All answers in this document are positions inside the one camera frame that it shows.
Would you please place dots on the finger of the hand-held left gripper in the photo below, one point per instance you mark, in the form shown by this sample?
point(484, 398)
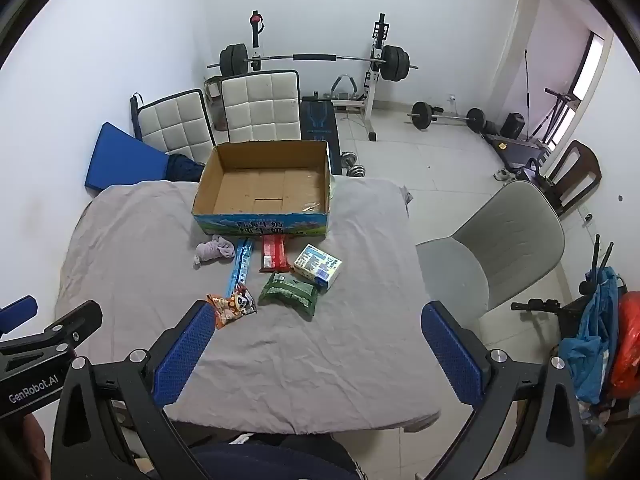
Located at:
point(75, 320)
point(17, 310)

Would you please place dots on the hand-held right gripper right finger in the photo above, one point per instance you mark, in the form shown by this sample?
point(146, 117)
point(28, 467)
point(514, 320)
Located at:
point(452, 360)

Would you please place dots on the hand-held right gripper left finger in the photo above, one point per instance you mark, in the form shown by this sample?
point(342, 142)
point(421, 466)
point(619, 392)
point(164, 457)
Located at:
point(182, 357)

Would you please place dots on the orange snack packet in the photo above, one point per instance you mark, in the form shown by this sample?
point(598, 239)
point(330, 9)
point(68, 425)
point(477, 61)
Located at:
point(232, 307)

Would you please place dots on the long blue snack packet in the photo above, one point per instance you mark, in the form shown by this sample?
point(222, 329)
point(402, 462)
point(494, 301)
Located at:
point(239, 270)

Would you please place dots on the purple fluffy cloth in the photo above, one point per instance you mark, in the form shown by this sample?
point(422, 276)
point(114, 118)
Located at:
point(215, 250)

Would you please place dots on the green snack packet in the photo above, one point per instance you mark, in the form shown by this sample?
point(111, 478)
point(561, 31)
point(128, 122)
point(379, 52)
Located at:
point(290, 294)

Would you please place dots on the red snack packet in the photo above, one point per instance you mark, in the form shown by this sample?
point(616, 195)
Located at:
point(274, 254)

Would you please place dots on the cardboard box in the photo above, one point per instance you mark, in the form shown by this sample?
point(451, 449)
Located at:
point(260, 185)

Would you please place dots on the person's left forearm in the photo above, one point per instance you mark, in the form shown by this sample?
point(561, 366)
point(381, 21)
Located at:
point(35, 445)

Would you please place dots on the grey shell chair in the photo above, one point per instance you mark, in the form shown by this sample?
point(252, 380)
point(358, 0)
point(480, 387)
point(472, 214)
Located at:
point(500, 240)

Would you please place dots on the person's dark trousers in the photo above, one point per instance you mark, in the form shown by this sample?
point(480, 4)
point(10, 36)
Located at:
point(270, 460)

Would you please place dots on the blue bag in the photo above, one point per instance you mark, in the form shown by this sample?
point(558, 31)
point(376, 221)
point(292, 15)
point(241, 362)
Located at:
point(592, 340)

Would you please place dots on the white and blue carton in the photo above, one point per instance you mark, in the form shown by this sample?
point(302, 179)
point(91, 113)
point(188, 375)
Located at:
point(317, 266)

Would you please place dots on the blue foam mat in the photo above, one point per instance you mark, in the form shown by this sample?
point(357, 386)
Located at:
point(125, 157)

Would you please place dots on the red bag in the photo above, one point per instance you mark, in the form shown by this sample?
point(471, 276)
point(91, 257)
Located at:
point(627, 345)

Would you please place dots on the dark blue cloth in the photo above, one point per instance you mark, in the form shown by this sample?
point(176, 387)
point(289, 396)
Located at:
point(184, 169)

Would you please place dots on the small chrome dumbbells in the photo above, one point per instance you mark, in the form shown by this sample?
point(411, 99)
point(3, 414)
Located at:
point(354, 165)

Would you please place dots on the black treadmill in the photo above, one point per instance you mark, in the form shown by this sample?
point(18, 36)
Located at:
point(515, 150)

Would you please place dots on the white quilted chair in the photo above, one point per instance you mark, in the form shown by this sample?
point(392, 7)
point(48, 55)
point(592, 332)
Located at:
point(260, 105)
point(172, 122)

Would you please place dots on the brown wooden chair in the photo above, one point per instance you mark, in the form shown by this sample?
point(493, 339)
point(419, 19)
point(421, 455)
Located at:
point(582, 170)

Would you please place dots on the black speaker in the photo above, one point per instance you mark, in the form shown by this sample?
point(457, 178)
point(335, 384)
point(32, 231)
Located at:
point(513, 126)

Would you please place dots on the short barbell with black plates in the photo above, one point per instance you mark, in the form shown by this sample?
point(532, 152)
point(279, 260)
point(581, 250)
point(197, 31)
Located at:
point(422, 115)

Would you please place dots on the black exercise machine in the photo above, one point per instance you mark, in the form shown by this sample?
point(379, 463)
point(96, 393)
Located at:
point(555, 110)

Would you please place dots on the black weight bench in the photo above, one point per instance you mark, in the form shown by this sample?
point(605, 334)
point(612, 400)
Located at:
point(317, 120)

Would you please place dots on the window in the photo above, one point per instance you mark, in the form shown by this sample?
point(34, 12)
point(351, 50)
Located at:
point(592, 67)

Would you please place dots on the long barbell with black plates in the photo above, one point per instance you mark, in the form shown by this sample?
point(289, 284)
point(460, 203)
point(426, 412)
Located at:
point(312, 57)

